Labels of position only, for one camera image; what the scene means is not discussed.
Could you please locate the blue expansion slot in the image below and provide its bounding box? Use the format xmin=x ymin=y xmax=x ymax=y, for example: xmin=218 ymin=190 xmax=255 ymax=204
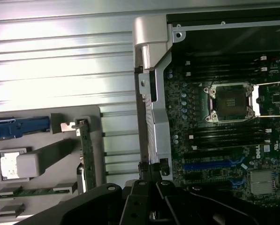
xmin=183 ymin=163 xmax=246 ymax=171

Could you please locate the grey plastic parts rack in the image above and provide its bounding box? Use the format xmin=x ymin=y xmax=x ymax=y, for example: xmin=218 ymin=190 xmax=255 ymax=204
xmin=0 ymin=105 xmax=105 ymax=225

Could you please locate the silver chipset heatsink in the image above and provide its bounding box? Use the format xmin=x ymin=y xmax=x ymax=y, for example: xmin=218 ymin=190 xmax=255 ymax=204
xmin=250 ymin=170 xmax=275 ymax=195

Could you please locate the green RAM stick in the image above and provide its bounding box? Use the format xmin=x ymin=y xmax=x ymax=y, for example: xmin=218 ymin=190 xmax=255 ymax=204
xmin=13 ymin=187 xmax=58 ymax=195

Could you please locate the green motherboard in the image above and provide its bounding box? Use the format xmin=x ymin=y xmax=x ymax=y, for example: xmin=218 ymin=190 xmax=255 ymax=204
xmin=164 ymin=53 xmax=280 ymax=204

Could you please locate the silver CPU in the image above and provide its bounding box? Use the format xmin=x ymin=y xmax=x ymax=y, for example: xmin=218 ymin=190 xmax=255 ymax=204
xmin=0 ymin=152 xmax=28 ymax=180

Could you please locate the CPU socket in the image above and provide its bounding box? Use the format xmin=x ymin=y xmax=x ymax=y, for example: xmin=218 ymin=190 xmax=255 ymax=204
xmin=204 ymin=82 xmax=255 ymax=124

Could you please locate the blue disk caddy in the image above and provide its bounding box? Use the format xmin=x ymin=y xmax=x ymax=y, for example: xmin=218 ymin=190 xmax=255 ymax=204
xmin=0 ymin=117 xmax=49 ymax=139

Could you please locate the open black PC case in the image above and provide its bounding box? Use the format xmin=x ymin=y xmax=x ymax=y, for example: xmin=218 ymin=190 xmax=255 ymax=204
xmin=132 ymin=13 xmax=280 ymax=195

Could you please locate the metal socket cover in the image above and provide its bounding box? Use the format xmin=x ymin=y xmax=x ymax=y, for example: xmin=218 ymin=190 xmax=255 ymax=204
xmin=252 ymin=81 xmax=280 ymax=118

